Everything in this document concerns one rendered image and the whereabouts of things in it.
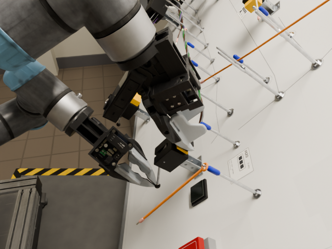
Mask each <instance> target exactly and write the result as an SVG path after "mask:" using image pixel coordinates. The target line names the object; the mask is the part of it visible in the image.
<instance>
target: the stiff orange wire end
mask: <svg viewBox="0 0 332 249"><path fill-rule="evenodd" d="M203 164H205V165H206V168H205V169H204V167H202V166H201V169H200V170H199V171H197V172H196V173H195V174H194V175H193V176H191V177H190V178H189V179H188V180H187V181H186V182H184V183H183V184H182V185H181V186H180V187H178V188H177V189H176V190H175V191H174V192H173V193H171V194H170V195H169V196H168V197H167V198H165V199H164V200H163V201H162V202H161V203H159V204H158V205H157V206H156V207H155V208H154V209H152V210H151V211H150V212H149V213H148V214H146V215H145V216H144V217H142V218H141V219H140V220H139V222H138V223H137V224H139V223H142V222H143V221H144V220H145V219H146V218H147V217H148V216H149V215H150V214H152V213H153V212H154V211H155V210H156V209H158V208H159V207H160V206H161V205H162V204H164V203H165V202H166V201H167V200H168V199H170V198H171V197H172V196H173V195H174V194H176V193H177V192H178V191H179V190H180V189H182V188H183V187H184V186H185V185H186V184H188V183H189V182H190V181H191V180H192V179H194V178H195V177H196V176H197V175H198V174H200V173H201V172H202V171H206V170H207V169H208V163H203ZM137 224H136V225H137Z"/></svg>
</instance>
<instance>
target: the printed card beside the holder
mask: <svg viewBox="0 0 332 249"><path fill-rule="evenodd" d="M227 163H228V169H229V176H230V178H232V179H234V180H236V181H238V180H240V179H241V178H243V177H245V176H246V175H248V174H250V173H251V172H253V171H254V169H253V164H252V160H251V155H250V151H249V147H247V148H246V149H244V150H243V151H242V152H240V153H239V154H237V155H236V156H234V157H233V158H231V159H230V160H229V161H227Z"/></svg>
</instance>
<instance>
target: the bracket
mask: <svg viewBox="0 0 332 249"><path fill-rule="evenodd" d="M191 160H192V161H191ZM202 164H203V161H202V155H201V156H199V157H198V158H195V157H193V156H191V155H189V154H188V159H187V160H186V161H185V162H183V163H182V164H181V165H180V166H181V167H183V168H185V169H187V170H189V171H191V172H193V173H194V174H195V173H196V172H197V171H199V170H200V169H201V166H202ZM202 174H203V171H202V172H201V173H200V174H198V175H197V176H196V177H195V178H194V179H197V178H198V177H199V176H201V175H202Z"/></svg>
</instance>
